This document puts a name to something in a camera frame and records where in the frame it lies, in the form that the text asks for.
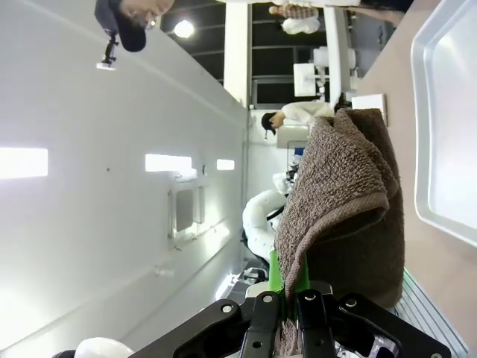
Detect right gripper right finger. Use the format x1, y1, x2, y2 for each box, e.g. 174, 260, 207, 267
294, 257, 452, 358

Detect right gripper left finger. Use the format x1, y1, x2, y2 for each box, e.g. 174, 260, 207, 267
133, 250, 287, 358

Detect brown terry towel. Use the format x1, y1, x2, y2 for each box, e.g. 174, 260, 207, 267
274, 107, 406, 355

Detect ceiling air conditioner unit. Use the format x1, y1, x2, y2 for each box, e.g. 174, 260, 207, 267
166, 182, 210, 240

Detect white rounded object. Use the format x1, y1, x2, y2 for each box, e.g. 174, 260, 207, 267
76, 337, 135, 358

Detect medium rectangular ceiling light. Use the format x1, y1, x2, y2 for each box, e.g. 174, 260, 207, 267
145, 153, 193, 173

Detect background person in white coat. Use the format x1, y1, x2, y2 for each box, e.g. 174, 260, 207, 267
260, 101, 335, 139

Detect white plastic tray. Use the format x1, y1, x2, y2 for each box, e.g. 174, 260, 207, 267
411, 0, 477, 234

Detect white background machine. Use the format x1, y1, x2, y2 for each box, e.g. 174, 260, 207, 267
293, 62, 318, 98

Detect large rectangular ceiling light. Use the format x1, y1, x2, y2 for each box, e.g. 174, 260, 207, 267
0, 147, 49, 180

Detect white building pillar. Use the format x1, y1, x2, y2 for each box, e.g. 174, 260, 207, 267
223, 0, 255, 110

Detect round ceiling lamp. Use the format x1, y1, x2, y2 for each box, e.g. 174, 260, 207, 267
173, 19, 194, 39

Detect background person in checked top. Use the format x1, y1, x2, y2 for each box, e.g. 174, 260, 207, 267
268, 0, 320, 35

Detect person in black cap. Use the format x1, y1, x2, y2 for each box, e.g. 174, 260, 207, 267
94, 0, 174, 53

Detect aluminium frame rail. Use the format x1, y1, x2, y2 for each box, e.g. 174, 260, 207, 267
391, 266, 469, 358

